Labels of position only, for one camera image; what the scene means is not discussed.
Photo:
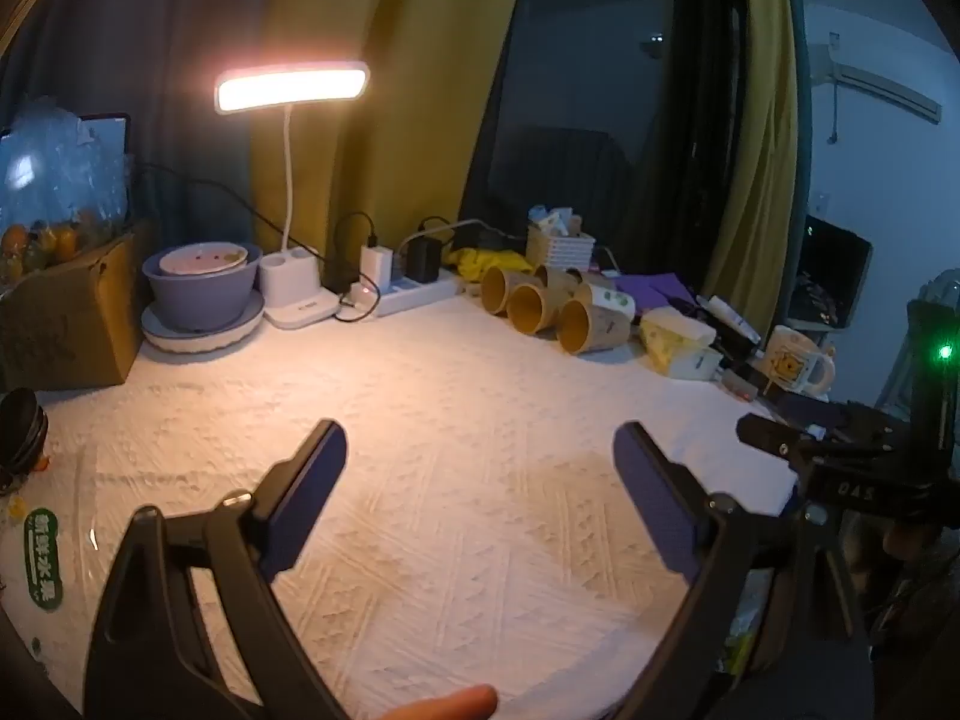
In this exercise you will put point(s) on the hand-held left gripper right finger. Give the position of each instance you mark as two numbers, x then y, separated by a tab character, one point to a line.
652	499

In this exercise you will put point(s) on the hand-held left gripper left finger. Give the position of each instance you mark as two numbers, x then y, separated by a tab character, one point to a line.
311	491

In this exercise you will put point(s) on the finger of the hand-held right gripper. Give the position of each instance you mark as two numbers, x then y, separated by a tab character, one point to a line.
814	411
769	433

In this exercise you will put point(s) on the brown paper cup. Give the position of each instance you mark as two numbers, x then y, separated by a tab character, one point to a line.
561	277
499	291
589	326
532	309
611	300

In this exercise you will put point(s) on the white mug yellow print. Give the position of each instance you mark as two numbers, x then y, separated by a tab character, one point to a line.
795	360

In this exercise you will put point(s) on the white tube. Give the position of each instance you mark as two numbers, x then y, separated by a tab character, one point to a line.
735	317

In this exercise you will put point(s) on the yellow tissue pack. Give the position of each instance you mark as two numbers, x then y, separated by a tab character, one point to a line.
675	341

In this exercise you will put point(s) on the dark monitor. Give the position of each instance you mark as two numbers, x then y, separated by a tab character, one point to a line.
832	270

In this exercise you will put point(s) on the white textured tablecloth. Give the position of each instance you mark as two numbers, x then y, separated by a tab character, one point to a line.
450	427

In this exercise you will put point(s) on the large white plate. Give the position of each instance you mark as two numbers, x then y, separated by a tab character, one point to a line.
240	330

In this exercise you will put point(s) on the purple sheet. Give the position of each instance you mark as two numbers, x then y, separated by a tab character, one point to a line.
664	286

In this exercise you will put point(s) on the white power strip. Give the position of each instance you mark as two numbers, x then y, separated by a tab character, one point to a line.
412	296

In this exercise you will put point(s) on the blue bowl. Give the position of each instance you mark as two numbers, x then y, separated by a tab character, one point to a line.
199	296

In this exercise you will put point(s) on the white charger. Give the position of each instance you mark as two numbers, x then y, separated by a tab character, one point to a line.
377	264

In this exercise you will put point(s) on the white patterned plate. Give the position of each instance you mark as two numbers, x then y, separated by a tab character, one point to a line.
202	260

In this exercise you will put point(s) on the black power adapter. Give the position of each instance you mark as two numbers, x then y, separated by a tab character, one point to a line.
424	260

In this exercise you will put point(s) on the woven basket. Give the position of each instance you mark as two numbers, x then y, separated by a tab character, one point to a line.
559	249

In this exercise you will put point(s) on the white bag green label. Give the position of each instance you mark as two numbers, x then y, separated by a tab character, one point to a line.
45	562

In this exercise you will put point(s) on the yellow curtain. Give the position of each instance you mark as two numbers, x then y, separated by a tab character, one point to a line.
420	90
765	127

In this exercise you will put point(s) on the yellow cloth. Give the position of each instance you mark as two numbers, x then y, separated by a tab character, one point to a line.
487	262

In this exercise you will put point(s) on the cardboard box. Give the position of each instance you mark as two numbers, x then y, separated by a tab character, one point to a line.
75	322

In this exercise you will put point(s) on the black round object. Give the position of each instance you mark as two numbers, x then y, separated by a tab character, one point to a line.
22	431

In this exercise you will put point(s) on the white air conditioner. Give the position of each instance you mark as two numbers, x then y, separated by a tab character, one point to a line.
885	86

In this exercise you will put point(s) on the pile of oranges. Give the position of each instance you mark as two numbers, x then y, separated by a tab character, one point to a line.
45	244

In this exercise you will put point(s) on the dark framed screen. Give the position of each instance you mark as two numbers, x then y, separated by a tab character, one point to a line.
112	157

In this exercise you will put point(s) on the white desk lamp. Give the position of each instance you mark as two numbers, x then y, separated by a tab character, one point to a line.
292	86

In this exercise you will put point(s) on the clear plastic bag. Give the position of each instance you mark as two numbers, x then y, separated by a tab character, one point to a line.
45	165

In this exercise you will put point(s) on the dark blue curtain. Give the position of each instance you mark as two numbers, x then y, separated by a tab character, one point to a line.
150	30

